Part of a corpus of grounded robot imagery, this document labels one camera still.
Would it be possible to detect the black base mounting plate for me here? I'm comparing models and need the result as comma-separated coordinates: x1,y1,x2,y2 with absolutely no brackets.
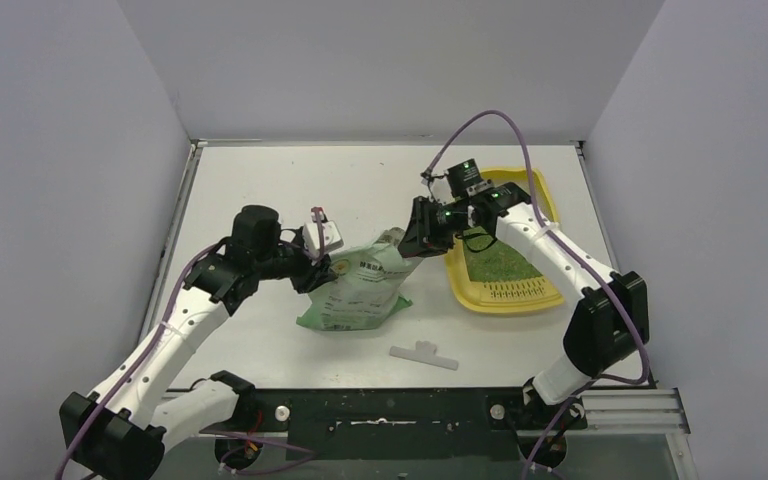
214,386,559,461

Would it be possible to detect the white bag sealing clip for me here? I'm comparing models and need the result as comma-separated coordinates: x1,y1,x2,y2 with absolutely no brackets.
389,341,459,371

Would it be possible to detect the yellow litter box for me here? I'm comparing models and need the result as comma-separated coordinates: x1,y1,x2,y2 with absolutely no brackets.
443,166,565,315

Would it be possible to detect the green cat litter bag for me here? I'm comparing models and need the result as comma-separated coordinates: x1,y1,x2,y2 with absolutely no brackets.
296,227,422,331

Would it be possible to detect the green litter in box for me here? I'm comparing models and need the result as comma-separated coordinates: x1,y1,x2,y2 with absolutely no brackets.
463,227,542,282

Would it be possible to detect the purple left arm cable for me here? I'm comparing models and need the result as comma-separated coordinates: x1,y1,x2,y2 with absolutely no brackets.
52,206,329,480

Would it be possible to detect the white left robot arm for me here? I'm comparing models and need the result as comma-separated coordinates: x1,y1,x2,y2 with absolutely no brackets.
55,205,344,479

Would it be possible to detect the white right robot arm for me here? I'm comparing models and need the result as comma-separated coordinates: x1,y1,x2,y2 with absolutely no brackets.
398,160,649,427

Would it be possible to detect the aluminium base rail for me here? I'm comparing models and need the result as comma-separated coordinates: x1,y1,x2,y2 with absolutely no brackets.
82,390,690,480

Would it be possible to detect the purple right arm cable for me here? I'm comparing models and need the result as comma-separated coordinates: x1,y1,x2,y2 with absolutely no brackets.
423,109,652,480

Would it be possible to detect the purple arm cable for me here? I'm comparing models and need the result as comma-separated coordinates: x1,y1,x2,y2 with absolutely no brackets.
423,109,652,480
52,206,329,480

